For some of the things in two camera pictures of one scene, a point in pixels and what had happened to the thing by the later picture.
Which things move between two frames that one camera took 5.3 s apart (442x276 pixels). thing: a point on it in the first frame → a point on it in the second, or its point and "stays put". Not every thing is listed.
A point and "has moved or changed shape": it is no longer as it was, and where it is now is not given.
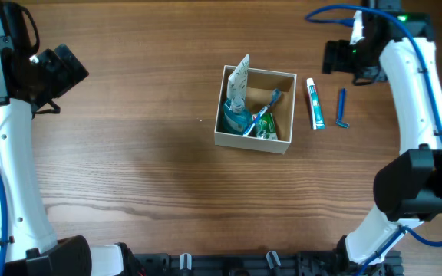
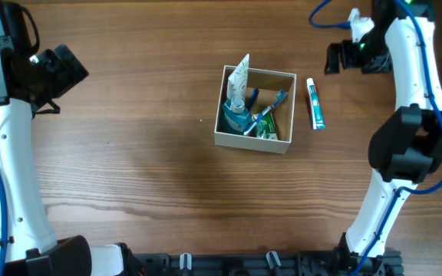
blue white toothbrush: [260, 113] has moved or changed shape
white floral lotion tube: [237, 82] stays put
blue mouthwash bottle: [236, 118] stays put
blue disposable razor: [341, 107] → [253, 96]
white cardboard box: [255, 109] stays put
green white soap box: [265, 126] stays put
